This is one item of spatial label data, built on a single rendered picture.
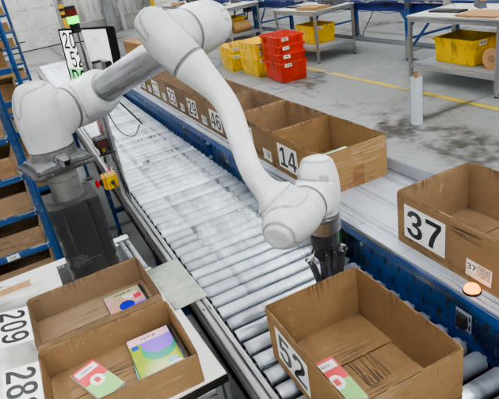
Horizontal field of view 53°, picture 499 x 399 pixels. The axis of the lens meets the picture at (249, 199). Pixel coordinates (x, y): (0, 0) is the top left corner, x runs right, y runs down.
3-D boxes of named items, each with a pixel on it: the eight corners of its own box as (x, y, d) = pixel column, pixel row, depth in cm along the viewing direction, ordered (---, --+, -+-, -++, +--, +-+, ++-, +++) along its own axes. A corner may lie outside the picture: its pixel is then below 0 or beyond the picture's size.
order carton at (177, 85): (169, 105, 352) (163, 81, 345) (207, 94, 362) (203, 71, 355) (188, 116, 319) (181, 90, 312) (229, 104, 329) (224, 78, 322)
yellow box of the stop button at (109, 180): (100, 188, 256) (96, 174, 253) (116, 182, 259) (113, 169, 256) (106, 196, 244) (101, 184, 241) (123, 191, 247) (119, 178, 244)
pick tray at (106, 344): (48, 378, 145) (36, 352, 141) (173, 324, 158) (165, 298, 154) (61, 452, 122) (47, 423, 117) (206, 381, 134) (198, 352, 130)
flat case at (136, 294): (118, 332, 158) (116, 328, 158) (104, 302, 174) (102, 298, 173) (158, 313, 164) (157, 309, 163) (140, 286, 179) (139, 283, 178)
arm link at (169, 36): (185, 48, 122) (216, 36, 132) (133, -2, 123) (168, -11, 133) (165, 86, 131) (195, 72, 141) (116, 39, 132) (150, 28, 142)
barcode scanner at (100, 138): (100, 161, 234) (93, 139, 231) (97, 157, 245) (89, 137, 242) (114, 157, 237) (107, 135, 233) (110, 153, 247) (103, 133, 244)
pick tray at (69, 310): (36, 323, 170) (24, 299, 166) (142, 279, 184) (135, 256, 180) (47, 374, 147) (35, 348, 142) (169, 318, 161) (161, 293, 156)
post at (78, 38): (121, 205, 267) (68, 32, 228) (131, 202, 269) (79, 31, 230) (127, 213, 257) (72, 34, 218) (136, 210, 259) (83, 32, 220)
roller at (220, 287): (197, 288, 172) (203, 300, 169) (325, 235, 189) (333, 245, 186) (198, 295, 175) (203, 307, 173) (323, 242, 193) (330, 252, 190)
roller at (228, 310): (211, 310, 164) (214, 310, 159) (342, 252, 181) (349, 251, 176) (216, 324, 163) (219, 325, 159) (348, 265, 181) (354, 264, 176)
